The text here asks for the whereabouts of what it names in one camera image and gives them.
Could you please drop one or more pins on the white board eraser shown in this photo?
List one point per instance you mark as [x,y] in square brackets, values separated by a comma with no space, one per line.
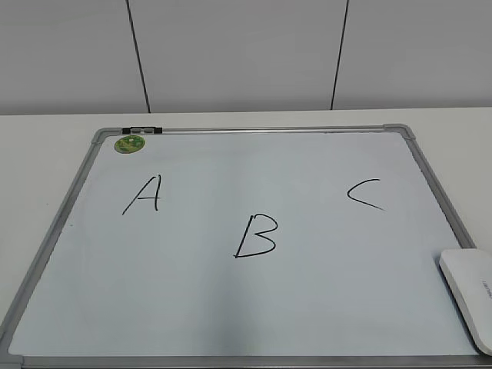
[467,272]

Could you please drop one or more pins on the white board with grey frame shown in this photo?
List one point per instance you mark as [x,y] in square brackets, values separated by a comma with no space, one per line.
[246,247]

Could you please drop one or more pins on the round green magnet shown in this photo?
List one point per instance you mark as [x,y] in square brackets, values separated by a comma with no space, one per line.
[129,144]

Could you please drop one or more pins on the black clip on board frame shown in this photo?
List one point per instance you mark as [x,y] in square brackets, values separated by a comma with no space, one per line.
[142,130]

